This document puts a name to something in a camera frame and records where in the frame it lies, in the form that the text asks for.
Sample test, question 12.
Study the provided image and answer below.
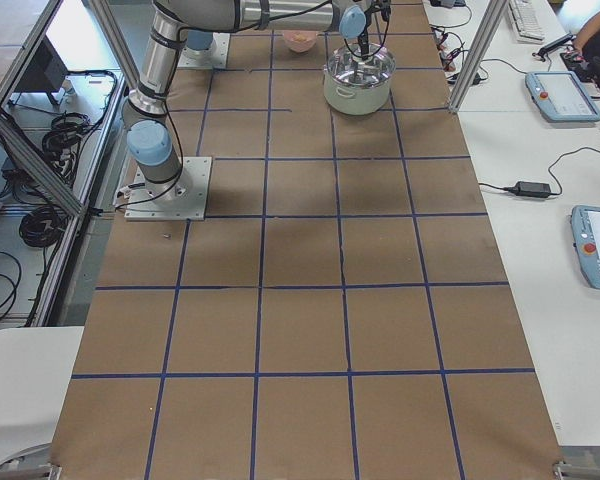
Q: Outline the black gripper near lid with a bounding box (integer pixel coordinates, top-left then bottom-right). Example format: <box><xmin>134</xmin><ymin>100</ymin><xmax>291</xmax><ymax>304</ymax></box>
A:
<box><xmin>357</xmin><ymin>0</ymin><xmax>391</xmax><ymax>59</ymax></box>

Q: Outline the glass pot lid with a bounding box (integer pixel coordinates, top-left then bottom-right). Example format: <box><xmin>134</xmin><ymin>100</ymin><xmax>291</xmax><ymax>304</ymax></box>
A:
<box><xmin>325</xmin><ymin>44</ymin><xmax>396</xmax><ymax>89</ymax></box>

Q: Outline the robot arm near lid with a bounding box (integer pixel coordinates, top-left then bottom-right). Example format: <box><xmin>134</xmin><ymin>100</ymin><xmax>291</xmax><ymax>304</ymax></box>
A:
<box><xmin>167</xmin><ymin>31</ymin><xmax>398</xmax><ymax>189</ymax></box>

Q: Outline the white electric cooking pot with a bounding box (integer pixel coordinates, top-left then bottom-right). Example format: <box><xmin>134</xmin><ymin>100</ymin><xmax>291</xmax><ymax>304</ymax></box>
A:
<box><xmin>323</xmin><ymin>44</ymin><xmax>396</xmax><ymax>116</ymax></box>

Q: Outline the pink bowl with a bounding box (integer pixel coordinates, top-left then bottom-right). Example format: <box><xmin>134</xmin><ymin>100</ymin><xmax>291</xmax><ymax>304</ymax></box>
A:
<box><xmin>282</xmin><ymin>30</ymin><xmax>317</xmax><ymax>53</ymax></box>

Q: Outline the white keyboard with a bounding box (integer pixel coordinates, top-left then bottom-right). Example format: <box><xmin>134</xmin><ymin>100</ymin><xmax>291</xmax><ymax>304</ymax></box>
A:
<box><xmin>507</xmin><ymin>0</ymin><xmax>545</xmax><ymax>44</ymax></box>

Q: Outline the upper teach pendant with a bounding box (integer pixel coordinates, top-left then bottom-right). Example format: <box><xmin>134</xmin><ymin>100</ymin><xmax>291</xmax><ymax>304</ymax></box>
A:
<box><xmin>524</xmin><ymin>71</ymin><xmax>600</xmax><ymax>123</ymax></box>

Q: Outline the teach pendant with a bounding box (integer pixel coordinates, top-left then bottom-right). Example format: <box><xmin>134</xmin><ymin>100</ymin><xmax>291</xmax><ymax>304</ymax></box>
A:
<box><xmin>524</xmin><ymin>71</ymin><xmax>600</xmax><ymax>123</ymax></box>
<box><xmin>570</xmin><ymin>205</ymin><xmax>600</xmax><ymax>290</ymax></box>

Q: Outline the black power brick on table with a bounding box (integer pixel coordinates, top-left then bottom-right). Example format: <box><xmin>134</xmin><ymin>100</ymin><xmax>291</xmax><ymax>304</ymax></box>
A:
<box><xmin>504</xmin><ymin>181</ymin><xmax>553</xmax><ymax>199</ymax></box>

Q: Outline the lower teach pendant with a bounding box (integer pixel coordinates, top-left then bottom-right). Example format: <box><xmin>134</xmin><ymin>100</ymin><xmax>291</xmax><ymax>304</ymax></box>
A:
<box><xmin>570</xmin><ymin>205</ymin><xmax>600</xmax><ymax>290</ymax></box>

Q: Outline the aluminium frame post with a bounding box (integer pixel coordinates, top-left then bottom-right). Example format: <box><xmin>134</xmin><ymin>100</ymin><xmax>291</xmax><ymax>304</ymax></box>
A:
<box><xmin>448</xmin><ymin>0</ymin><xmax>508</xmax><ymax>113</ymax></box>

